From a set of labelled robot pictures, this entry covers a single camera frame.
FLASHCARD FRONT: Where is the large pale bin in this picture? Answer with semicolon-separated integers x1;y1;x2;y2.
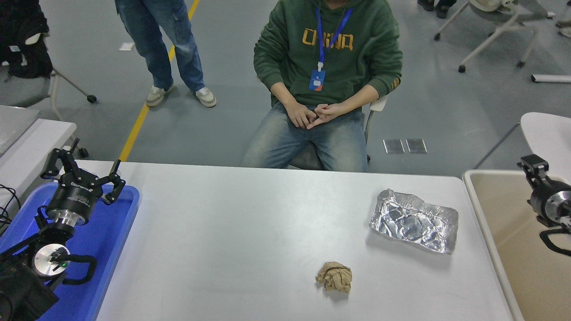
462;169;571;321

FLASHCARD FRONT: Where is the silver foil tray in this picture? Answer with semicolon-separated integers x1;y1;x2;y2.
369;189;459;255

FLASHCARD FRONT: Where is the blue lanyard badge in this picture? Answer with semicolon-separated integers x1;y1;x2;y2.
309;5;354;92

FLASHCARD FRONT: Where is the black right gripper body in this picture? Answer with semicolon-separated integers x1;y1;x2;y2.
528;180;564;218

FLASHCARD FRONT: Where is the black jacket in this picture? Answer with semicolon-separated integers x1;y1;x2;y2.
0;0;54;81

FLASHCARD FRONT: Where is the white rolling chair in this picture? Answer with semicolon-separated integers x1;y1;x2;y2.
434;0;556;74

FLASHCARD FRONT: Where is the black cable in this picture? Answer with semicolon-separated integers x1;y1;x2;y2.
0;185;21;232

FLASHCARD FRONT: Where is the grey rolling chair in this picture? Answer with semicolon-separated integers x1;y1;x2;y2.
0;62;99;159

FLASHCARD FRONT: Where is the person's left hand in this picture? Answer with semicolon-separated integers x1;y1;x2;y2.
306;103;353;131

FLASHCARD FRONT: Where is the white office chair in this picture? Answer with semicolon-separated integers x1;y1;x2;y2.
257;76;389;171

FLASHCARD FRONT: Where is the white side table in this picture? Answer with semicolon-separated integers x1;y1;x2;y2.
0;118;79;214

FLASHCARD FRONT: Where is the tan paper ball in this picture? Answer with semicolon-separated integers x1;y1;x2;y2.
315;262;352;294

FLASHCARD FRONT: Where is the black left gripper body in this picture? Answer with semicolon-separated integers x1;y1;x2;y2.
46;177;104;223

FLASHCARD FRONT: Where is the blue plastic tray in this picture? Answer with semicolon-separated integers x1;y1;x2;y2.
0;182;140;321

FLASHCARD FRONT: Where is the white round chair seat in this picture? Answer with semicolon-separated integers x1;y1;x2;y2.
520;112;571;180

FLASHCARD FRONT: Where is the person's right hand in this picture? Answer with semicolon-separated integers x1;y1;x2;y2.
285;102;319;129

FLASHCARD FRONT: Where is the white bar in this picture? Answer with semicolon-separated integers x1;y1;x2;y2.
531;74;571;84

